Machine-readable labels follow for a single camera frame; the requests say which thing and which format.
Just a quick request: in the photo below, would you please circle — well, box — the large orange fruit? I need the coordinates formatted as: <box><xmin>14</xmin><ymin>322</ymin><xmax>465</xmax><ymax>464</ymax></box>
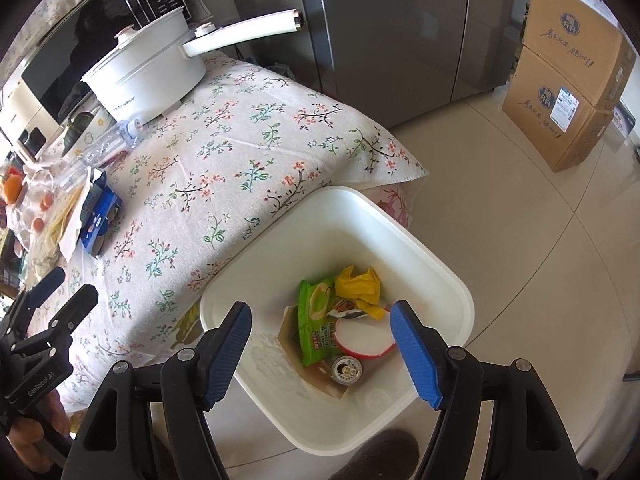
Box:
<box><xmin>0</xmin><ymin>172</ymin><xmax>26</xmax><ymax>206</ymax></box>

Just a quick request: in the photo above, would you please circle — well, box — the green snack bag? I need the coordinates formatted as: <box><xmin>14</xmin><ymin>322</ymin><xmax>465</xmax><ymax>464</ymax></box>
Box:
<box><xmin>297</xmin><ymin>277</ymin><xmax>338</xmax><ymax>367</ymax></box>

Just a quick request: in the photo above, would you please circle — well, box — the pink rimmed white lid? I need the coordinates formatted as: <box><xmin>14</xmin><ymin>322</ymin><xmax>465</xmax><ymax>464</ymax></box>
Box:
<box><xmin>334</xmin><ymin>316</ymin><xmax>398</xmax><ymax>358</ymax></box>

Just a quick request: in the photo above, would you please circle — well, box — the blue paper carton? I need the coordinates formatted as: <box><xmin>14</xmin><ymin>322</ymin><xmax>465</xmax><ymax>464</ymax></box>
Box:
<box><xmin>80</xmin><ymin>170</ymin><xmax>123</xmax><ymax>258</ymax></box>

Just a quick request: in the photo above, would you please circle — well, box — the yellow plastic bag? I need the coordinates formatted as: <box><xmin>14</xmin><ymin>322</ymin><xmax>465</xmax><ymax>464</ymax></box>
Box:
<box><xmin>334</xmin><ymin>264</ymin><xmax>388</xmax><ymax>321</ymax></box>

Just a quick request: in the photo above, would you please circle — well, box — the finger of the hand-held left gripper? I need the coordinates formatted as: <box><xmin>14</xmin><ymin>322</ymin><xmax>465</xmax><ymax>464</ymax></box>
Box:
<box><xmin>10</xmin><ymin>283</ymin><xmax>99</xmax><ymax>356</ymax></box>
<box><xmin>0</xmin><ymin>266</ymin><xmax>67</xmax><ymax>333</ymax></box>

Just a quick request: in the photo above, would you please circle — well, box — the white electric cooking pot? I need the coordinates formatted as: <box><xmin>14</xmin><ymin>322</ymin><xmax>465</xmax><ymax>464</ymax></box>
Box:
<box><xmin>81</xmin><ymin>7</ymin><xmax>305</xmax><ymax>123</ymax></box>

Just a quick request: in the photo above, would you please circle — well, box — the black microwave oven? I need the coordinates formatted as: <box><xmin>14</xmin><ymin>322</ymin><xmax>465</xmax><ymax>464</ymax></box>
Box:
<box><xmin>20</xmin><ymin>0</ymin><xmax>193</xmax><ymax>126</ymax></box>

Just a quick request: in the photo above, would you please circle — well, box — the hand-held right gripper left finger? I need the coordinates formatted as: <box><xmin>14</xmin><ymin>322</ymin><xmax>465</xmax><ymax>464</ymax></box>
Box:
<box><xmin>60</xmin><ymin>301</ymin><xmax>253</xmax><ymax>480</ymax></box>

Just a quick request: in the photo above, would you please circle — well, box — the grey refrigerator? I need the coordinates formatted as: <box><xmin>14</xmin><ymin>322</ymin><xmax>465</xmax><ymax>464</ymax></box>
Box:
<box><xmin>220</xmin><ymin>0</ymin><xmax>531</xmax><ymax>131</ymax></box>

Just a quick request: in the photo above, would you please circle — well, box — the clear plastic bottle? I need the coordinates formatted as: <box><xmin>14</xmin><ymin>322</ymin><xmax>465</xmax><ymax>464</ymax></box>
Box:
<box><xmin>60</xmin><ymin>119</ymin><xmax>146</xmax><ymax>191</ymax></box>

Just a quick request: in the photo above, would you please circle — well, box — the white floral tablecloth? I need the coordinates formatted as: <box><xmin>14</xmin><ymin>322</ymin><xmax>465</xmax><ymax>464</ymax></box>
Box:
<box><xmin>0</xmin><ymin>52</ymin><xmax>431</xmax><ymax>413</ymax></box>

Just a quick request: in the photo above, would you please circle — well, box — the cream air fryer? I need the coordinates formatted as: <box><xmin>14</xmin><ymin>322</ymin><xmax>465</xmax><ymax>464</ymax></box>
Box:
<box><xmin>0</xmin><ymin>80</ymin><xmax>63</xmax><ymax>166</ymax></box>

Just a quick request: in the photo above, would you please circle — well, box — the purple white pack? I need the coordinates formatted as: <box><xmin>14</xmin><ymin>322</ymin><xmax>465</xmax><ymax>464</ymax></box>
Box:
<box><xmin>612</xmin><ymin>105</ymin><xmax>638</xmax><ymax>136</ymax></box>

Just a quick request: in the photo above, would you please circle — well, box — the white plastic bin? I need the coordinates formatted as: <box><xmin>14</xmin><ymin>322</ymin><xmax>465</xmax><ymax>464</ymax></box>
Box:
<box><xmin>200</xmin><ymin>186</ymin><xmax>475</xmax><ymax>457</ymax></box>

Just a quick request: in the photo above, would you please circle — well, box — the brown cardboard box with label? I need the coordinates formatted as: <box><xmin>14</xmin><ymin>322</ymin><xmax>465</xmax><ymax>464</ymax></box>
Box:
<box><xmin>502</xmin><ymin>45</ymin><xmax>616</xmax><ymax>173</ymax></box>

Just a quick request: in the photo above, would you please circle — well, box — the small brown snack wrapper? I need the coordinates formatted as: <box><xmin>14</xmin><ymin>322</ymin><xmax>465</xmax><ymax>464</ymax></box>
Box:
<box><xmin>327</xmin><ymin>299</ymin><xmax>371</xmax><ymax>322</ymax></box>

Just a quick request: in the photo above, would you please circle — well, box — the maroon drink can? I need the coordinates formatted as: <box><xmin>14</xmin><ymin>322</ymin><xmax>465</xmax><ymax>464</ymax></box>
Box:
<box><xmin>331</xmin><ymin>355</ymin><xmax>366</xmax><ymax>386</ymax></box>

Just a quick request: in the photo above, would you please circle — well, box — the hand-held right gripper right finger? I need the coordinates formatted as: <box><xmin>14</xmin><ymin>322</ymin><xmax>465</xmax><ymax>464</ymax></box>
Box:
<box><xmin>390</xmin><ymin>300</ymin><xmax>598</xmax><ymax>480</ymax></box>

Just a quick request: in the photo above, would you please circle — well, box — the person's left hand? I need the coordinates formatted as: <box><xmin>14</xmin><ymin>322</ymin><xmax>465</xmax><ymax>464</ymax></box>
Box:
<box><xmin>7</xmin><ymin>390</ymin><xmax>71</xmax><ymax>463</ymax></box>

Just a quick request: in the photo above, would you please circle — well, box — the brown slipper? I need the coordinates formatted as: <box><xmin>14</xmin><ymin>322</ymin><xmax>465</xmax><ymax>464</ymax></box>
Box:
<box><xmin>327</xmin><ymin>429</ymin><xmax>420</xmax><ymax>480</ymax></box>

